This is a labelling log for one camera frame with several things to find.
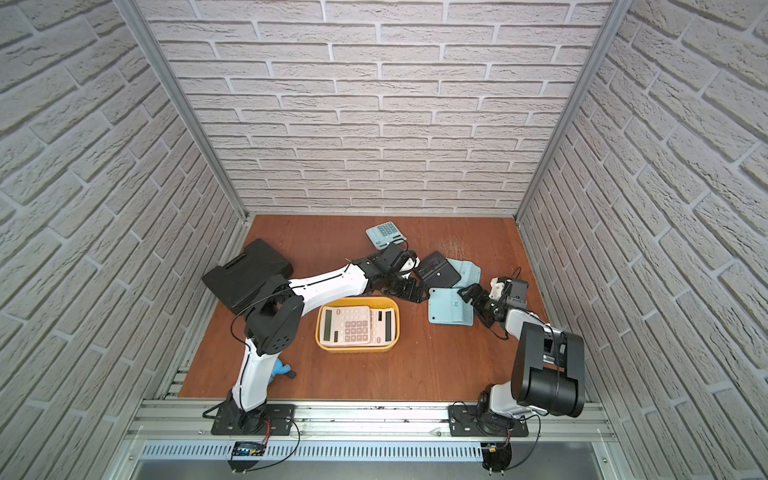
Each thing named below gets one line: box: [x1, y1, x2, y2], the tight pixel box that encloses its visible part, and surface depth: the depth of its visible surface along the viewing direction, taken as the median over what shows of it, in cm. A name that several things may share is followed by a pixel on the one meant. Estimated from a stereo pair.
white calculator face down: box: [369, 308, 395, 346], surface depth 89 cm
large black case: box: [202, 238, 293, 314], surface depth 99 cm
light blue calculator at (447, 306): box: [428, 287, 474, 326], surface depth 93 cm
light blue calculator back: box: [436, 258, 482, 297], surface depth 101 cm
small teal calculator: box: [365, 221, 407, 250], surface depth 112 cm
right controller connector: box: [480, 442, 512, 476], surface depth 72 cm
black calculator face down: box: [418, 251, 462, 288], surface depth 101 cm
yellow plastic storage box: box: [315, 296, 401, 353], surface depth 87 cm
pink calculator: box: [320, 306, 371, 345], surface depth 85 cm
